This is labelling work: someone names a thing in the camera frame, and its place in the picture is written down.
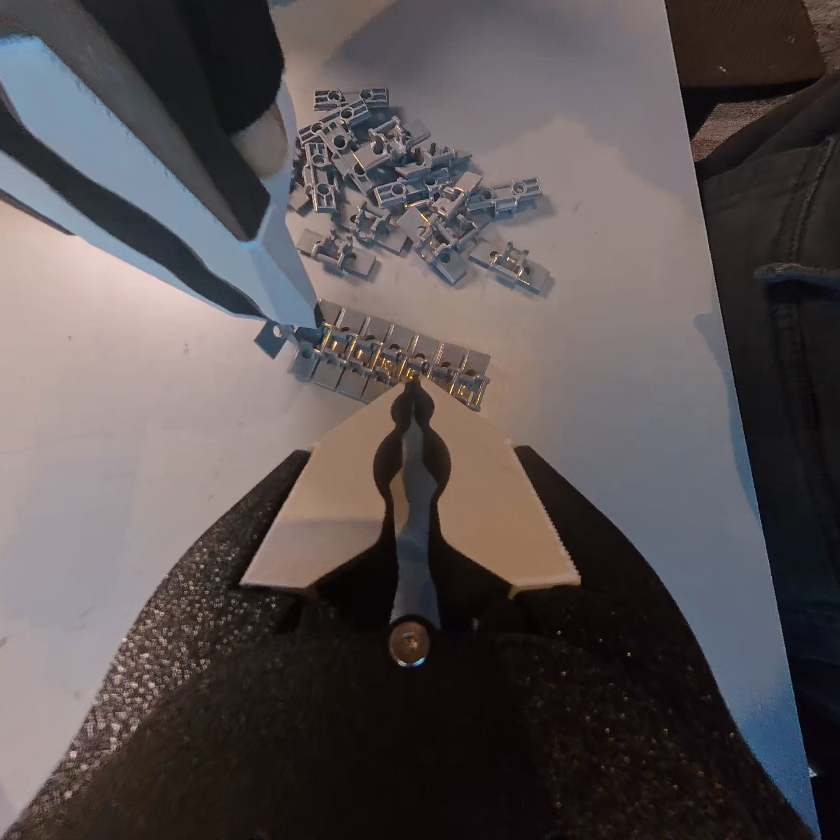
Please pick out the small grey track link cluster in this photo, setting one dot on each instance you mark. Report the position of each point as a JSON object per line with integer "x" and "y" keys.
{"x": 394, "y": 190}

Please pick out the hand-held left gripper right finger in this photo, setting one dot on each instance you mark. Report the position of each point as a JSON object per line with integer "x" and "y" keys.
{"x": 505, "y": 525}

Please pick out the grey desk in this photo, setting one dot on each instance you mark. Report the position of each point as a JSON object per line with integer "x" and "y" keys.
{"x": 623, "y": 328}

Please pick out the person's dark jeans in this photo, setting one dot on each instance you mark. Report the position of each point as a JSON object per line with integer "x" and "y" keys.
{"x": 787, "y": 394}

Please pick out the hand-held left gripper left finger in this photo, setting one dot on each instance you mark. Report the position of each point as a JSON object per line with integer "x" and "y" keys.
{"x": 315, "y": 525}

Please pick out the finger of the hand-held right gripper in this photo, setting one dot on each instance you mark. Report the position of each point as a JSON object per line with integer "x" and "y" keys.
{"x": 98, "y": 223}
{"x": 131, "y": 177}

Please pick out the person's right hand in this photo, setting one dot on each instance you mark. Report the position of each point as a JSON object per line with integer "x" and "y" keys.
{"x": 266, "y": 144}

